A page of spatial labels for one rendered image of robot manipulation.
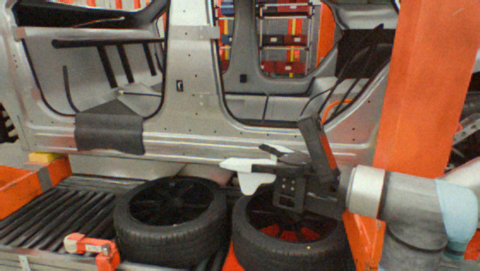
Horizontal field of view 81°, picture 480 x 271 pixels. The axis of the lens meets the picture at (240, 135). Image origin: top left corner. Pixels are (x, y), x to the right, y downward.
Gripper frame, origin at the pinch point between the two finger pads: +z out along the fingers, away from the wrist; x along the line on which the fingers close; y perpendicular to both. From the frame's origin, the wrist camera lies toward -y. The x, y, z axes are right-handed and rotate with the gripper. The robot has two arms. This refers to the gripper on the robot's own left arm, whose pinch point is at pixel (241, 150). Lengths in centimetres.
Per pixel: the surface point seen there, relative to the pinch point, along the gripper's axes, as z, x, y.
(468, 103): -51, 113, -7
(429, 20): -28, 45, -30
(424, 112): -31, 50, -6
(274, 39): 175, 416, -72
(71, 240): 102, 23, 70
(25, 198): 152, 26, 64
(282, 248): 12, 68, 64
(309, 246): 1, 75, 63
